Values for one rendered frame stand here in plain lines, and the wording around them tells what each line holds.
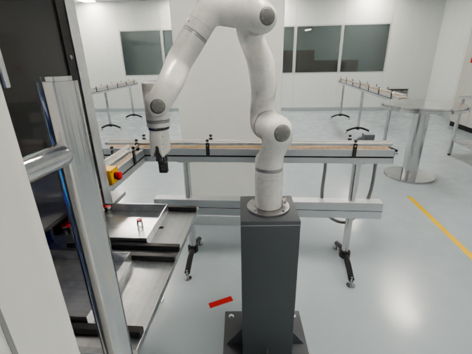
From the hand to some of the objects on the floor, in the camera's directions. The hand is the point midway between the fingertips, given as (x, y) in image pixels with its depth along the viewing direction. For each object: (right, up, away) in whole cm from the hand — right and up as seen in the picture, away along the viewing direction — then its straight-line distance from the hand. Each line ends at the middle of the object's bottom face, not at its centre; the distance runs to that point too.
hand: (163, 167), depth 115 cm
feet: (+109, -71, +114) cm, 173 cm away
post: (-30, -98, +52) cm, 116 cm away
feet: (-6, -70, +124) cm, 142 cm away
